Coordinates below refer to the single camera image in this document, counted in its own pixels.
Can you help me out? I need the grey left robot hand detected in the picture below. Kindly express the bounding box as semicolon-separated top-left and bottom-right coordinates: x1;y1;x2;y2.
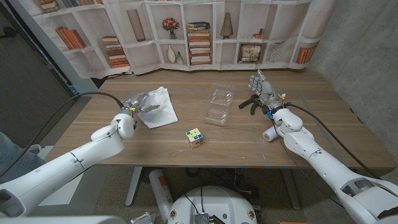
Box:
119;92;161;116

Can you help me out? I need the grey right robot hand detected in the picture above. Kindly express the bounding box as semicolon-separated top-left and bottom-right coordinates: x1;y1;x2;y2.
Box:
248;68;285;113

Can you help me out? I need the white napkin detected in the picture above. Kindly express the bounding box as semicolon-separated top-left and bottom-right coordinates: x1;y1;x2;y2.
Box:
136;86;179;129

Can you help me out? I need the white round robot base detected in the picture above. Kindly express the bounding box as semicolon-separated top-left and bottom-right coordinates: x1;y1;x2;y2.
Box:
167;185;258;224

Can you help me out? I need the black hand grip tool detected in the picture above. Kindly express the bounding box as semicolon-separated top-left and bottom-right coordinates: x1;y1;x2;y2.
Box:
238;94;267;116

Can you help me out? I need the clear plastic clamshell container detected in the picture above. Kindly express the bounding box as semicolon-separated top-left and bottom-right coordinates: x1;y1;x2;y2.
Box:
201;82;234;127

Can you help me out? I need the colorful puzzle cube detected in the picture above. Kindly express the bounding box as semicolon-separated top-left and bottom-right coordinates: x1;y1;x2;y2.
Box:
185;127;205;149

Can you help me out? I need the white wrapped paper roll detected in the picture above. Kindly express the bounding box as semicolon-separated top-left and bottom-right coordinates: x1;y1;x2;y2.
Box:
262;125;280;142

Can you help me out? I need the printed bookshelf backdrop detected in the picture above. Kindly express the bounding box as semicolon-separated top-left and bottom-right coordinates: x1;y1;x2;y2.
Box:
18;0;338;79

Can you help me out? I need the grey table leg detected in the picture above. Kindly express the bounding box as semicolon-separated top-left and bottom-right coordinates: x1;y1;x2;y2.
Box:
125;167;143;207
280;167;302;211

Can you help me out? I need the white roll with orange label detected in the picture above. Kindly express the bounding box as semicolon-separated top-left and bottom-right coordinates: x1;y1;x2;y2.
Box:
148;169;174;223

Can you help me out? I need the dark grey door panel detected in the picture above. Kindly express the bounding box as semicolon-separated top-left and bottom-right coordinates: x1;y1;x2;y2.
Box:
0;6;78;149

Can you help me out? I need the grey metal finned part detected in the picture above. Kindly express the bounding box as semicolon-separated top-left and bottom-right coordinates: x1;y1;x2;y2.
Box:
130;212;155;224

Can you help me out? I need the person's blue jeans leg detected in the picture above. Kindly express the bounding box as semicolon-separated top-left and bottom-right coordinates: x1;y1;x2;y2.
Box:
0;130;46;184

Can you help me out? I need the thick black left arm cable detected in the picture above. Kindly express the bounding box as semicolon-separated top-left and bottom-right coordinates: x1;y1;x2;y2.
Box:
0;91;125;179

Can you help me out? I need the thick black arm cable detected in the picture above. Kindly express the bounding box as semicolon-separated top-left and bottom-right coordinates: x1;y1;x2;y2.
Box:
0;91;125;179
285;103;382;180

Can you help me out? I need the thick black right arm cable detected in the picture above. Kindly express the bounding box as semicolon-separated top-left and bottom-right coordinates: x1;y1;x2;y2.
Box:
285;103;382;180

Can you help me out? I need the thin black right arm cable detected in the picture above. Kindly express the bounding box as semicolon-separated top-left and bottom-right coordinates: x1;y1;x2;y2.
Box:
271;119;345;208

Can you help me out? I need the black cable bundle under table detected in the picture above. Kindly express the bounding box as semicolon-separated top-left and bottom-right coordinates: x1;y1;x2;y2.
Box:
185;167;261;200

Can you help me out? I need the black door handle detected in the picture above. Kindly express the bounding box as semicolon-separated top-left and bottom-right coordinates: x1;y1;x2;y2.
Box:
0;26;18;40

